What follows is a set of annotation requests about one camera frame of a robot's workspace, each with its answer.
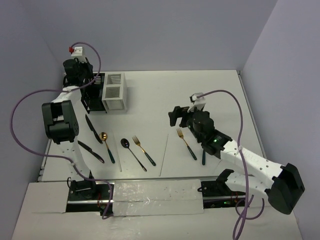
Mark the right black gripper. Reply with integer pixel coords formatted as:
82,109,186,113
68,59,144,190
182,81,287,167
168,105,204,143

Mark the gold fork green handle right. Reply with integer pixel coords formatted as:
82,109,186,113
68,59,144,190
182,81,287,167
176,128,197,161

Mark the black utensil caddy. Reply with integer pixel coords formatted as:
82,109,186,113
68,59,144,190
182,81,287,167
81,73,106,114

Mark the gold spoon green handle right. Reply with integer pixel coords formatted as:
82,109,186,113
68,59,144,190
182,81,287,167
201,149,206,166

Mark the black knife upper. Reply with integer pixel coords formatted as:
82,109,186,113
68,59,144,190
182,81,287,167
85,115,103,144

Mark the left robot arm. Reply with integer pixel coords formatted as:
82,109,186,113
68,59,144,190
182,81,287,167
41,56,98,199

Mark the gold fork green handle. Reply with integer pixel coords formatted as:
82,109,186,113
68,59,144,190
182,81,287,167
176,128,197,161
132,135,157,167

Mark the gold spoon green handle left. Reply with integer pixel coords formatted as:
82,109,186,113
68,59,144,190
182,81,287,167
99,132,116,164

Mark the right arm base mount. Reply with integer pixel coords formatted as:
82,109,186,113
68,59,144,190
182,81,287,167
197,180,245,209

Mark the black knife lower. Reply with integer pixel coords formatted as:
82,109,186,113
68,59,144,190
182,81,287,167
77,140,105,164

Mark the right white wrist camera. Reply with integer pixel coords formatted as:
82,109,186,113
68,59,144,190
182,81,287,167
187,92,206,113

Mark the black spoon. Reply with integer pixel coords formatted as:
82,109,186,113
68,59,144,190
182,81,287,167
120,138,147,172

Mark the gold fork green handle left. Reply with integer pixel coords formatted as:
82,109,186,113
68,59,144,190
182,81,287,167
132,135,157,167

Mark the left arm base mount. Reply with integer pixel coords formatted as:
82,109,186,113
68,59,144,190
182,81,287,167
65,180,113,218

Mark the black knife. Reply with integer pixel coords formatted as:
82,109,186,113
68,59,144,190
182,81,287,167
85,115,103,144
77,140,105,164

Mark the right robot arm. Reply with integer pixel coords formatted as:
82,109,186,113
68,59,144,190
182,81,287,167
168,106,305,215

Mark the white utensil caddy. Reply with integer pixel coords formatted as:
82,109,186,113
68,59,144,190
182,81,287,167
101,72,128,113

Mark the gold spoon green handle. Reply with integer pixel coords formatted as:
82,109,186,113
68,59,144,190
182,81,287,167
201,149,206,166
99,132,116,164

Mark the clear chopstick left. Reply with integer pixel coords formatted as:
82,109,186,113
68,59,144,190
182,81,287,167
112,132,123,173

